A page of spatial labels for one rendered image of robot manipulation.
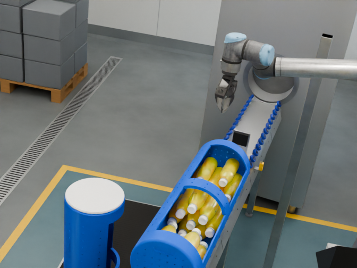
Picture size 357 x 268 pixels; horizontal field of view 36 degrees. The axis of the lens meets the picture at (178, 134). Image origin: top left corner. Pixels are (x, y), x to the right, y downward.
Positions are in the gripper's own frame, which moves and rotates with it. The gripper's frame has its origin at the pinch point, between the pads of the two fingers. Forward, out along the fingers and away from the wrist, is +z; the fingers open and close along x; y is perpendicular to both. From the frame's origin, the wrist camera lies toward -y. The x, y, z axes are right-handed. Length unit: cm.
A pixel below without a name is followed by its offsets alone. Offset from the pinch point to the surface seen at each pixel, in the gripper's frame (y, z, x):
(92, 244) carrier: -46, 62, 41
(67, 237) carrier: -45, 63, 55
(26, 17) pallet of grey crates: 209, 58, 245
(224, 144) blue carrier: 10.0, 22.3, -2.1
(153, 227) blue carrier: -63, 26, 6
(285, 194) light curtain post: 70, 79, -34
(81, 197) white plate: -39, 43, 51
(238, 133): 54, 37, -1
